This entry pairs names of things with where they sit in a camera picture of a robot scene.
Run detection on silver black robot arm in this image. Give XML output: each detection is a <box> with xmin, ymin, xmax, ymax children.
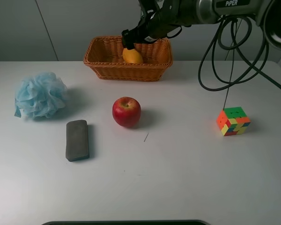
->
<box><xmin>122</xmin><ymin>0</ymin><xmax>281</xmax><ymax>49</ymax></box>

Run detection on black looped cable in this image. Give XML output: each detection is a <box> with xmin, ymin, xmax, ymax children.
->
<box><xmin>198</xmin><ymin>16</ymin><xmax>281</xmax><ymax>97</ymax></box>

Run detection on thin black cable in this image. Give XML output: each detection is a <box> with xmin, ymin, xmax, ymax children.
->
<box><xmin>223</xmin><ymin>17</ymin><xmax>239</xmax><ymax>111</ymax></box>

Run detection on red apple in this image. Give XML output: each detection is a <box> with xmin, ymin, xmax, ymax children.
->
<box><xmin>112</xmin><ymin>97</ymin><xmax>141</xmax><ymax>128</ymax></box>

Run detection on blue mesh bath loofah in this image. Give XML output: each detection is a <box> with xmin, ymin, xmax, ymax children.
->
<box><xmin>15</xmin><ymin>72</ymin><xmax>67</xmax><ymax>119</ymax></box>

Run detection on grey rectangular sponge block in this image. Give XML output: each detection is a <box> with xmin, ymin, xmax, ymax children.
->
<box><xmin>66</xmin><ymin>120</ymin><xmax>89</xmax><ymax>162</ymax></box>

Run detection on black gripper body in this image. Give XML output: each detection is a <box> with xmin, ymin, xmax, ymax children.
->
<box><xmin>133</xmin><ymin>0</ymin><xmax>185</xmax><ymax>44</ymax></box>

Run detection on multicoloured puzzle cube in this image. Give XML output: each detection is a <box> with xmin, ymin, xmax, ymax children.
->
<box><xmin>216</xmin><ymin>107</ymin><xmax>251</xmax><ymax>136</ymax></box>

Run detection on yellow orange mango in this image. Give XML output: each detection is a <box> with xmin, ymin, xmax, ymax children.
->
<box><xmin>122</xmin><ymin>48</ymin><xmax>143</xmax><ymax>64</ymax></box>

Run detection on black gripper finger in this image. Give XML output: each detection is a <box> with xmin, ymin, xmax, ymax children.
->
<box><xmin>121</xmin><ymin>30</ymin><xmax>135</xmax><ymax>50</ymax></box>

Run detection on orange wicker basket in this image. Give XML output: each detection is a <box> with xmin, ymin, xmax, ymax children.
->
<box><xmin>83</xmin><ymin>36</ymin><xmax>173</xmax><ymax>82</ymax></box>

